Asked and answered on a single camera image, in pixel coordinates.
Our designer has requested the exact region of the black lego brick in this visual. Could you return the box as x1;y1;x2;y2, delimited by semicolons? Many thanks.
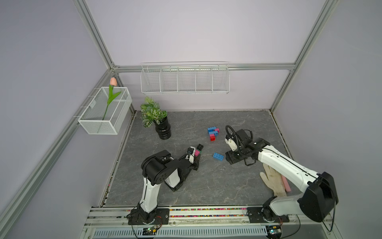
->
197;144;204;151

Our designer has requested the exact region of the blue long lego brick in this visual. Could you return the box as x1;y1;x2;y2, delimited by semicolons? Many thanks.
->
208;127;219;136
213;153;224;161

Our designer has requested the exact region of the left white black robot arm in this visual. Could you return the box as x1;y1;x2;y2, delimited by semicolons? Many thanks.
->
137;146;201;220

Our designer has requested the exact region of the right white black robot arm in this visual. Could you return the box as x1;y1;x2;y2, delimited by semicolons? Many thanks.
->
225;125;339;223

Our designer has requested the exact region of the purple pink brush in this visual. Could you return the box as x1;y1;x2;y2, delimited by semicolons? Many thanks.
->
281;175;291;192

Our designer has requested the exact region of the green potted plant black pot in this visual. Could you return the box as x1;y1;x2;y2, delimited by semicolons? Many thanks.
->
140;97;172;140

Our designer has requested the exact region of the white mesh side basket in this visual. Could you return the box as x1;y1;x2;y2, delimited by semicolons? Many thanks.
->
74;87;133;135

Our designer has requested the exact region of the pink artificial tulip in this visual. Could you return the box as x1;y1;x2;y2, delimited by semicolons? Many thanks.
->
102;77;121;120

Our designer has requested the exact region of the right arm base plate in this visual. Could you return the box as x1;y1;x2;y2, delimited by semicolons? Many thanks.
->
246;207;289;224

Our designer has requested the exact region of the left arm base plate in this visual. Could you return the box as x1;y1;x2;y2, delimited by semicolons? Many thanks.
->
126;208;170;225

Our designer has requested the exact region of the white wire wall basket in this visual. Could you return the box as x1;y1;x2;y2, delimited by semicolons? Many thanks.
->
140;61;230;95

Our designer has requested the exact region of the aluminium front rail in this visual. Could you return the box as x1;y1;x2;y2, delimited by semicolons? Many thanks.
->
80;205;342;239

